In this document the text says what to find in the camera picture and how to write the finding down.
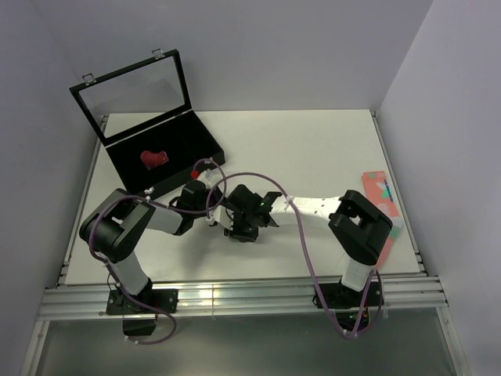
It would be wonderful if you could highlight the maroon sock with orange cuff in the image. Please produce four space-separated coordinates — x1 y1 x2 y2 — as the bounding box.
140 150 169 171

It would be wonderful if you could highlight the black display case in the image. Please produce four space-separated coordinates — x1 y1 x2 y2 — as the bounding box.
70 49 225 197

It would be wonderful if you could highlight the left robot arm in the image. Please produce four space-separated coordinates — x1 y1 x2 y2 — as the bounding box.
79 180 225 313

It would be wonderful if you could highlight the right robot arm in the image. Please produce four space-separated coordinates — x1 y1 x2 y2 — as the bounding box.
222 184 393 306

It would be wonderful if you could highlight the pink patterned sock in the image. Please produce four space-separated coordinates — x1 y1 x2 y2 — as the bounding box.
362 171 404 271

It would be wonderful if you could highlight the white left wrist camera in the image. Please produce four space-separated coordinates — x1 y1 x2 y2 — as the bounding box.
190 168 215 190

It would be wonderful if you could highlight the aluminium frame rail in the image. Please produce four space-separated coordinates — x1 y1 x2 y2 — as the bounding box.
36 276 448 321

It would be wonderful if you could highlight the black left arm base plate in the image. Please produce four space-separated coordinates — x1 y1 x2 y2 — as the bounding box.
106 289 178 316

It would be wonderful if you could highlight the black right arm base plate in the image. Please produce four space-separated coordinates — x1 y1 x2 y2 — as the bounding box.
319 282 384 309

